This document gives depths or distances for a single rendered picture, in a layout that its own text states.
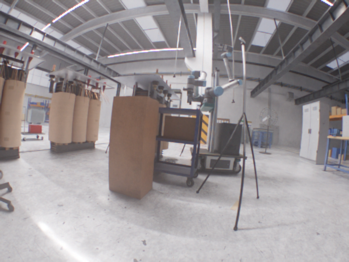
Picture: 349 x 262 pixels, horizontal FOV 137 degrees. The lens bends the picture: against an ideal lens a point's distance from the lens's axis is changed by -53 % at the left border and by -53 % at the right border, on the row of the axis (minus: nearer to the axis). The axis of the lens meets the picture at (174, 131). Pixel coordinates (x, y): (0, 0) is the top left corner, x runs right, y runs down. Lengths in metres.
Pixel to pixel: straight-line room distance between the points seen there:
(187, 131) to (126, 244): 1.34
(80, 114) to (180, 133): 2.19
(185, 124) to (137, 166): 0.78
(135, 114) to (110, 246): 1.01
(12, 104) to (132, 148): 1.95
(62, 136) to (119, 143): 1.81
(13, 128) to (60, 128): 0.99
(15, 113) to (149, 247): 2.34
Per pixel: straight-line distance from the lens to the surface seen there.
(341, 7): 6.81
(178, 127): 1.75
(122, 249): 0.91
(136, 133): 1.25
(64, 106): 2.97
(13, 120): 2.52
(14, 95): 2.52
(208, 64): 8.26
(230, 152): 2.47
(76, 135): 3.22
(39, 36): 10.04
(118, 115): 1.36
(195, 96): 2.79
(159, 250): 0.90
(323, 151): 5.44
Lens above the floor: 0.68
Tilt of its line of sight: 1 degrees down
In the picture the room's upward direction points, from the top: 5 degrees clockwise
